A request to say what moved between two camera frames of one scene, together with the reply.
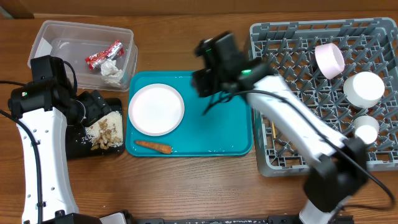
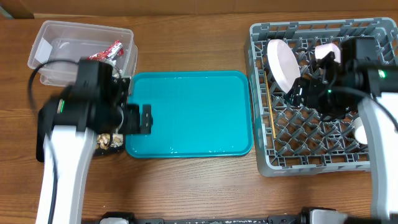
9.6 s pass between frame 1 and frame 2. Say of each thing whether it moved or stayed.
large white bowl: stayed
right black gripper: moved
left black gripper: moved
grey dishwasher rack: stayed
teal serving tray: stayed
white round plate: moved
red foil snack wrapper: stayed
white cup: stayed
